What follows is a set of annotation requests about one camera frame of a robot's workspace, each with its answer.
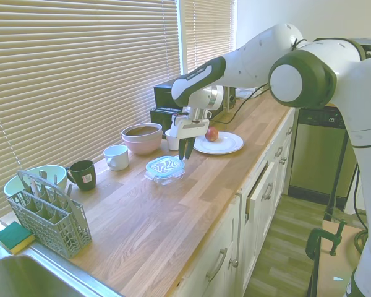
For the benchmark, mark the white ceramic mug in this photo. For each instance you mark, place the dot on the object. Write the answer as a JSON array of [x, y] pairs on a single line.
[[117, 156]]

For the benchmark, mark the green and yellow sponge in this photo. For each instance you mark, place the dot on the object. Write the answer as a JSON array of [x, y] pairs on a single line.
[[14, 236]]

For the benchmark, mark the brown robot mount table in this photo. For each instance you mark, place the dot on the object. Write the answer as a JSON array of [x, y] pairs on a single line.
[[337, 269]]

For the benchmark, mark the stainless steel sink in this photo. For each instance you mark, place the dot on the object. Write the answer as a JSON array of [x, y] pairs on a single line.
[[24, 278]]

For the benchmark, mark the mint green bowl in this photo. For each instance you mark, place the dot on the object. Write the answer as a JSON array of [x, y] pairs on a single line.
[[60, 178]]

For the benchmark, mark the red apple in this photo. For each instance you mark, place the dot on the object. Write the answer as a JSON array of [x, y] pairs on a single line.
[[211, 134]]

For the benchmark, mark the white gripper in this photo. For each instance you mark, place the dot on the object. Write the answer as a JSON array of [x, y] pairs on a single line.
[[188, 128]]

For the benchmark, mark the stainless steel dishwasher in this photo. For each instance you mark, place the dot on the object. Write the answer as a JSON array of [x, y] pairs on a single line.
[[315, 154]]

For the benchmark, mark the white cabinet beside dishwasher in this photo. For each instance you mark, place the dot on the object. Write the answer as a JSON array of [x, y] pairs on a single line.
[[352, 198]]

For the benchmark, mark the white paper cup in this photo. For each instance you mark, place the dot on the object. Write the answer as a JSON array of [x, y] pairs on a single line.
[[172, 144]]

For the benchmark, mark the black camera stand pole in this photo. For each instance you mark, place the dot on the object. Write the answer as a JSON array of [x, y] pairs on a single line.
[[335, 185]]

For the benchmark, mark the wide beige window blind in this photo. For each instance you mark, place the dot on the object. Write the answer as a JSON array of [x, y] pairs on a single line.
[[80, 77]]

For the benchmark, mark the grey plastic cutlery basket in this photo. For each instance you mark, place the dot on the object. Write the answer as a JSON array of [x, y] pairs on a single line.
[[49, 229]]

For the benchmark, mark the black microwave oven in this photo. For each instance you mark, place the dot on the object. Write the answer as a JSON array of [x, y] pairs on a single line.
[[162, 96]]

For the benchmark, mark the clear lid with teal seal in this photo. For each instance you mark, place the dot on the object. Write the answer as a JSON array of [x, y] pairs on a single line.
[[164, 165]]

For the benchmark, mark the metal cutlery piece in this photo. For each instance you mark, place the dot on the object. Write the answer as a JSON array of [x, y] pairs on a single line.
[[69, 190], [43, 177], [55, 182]]

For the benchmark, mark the dark mug with sticker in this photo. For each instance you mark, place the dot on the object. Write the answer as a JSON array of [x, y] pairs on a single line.
[[83, 173]]

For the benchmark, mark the clear glass food container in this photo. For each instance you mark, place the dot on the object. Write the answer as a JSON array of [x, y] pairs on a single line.
[[167, 182]]

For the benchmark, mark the pink mixing bowl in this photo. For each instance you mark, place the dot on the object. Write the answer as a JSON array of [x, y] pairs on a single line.
[[133, 138]]

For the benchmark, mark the white plastic bag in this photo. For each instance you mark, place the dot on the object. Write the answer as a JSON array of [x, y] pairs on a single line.
[[244, 92]]

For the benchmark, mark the white round plate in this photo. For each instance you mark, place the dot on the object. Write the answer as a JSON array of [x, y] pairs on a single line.
[[228, 143]]

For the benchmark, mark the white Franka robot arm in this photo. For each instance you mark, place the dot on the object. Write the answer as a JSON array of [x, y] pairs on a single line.
[[259, 62]]

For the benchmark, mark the green metal clamp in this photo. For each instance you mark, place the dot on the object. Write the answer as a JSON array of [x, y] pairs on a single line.
[[312, 241]]

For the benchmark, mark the white kitchen cabinet run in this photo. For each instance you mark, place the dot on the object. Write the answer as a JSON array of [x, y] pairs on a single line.
[[259, 216]]

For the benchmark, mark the narrow beige window blind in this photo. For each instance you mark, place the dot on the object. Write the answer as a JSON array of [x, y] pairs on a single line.
[[208, 31]]

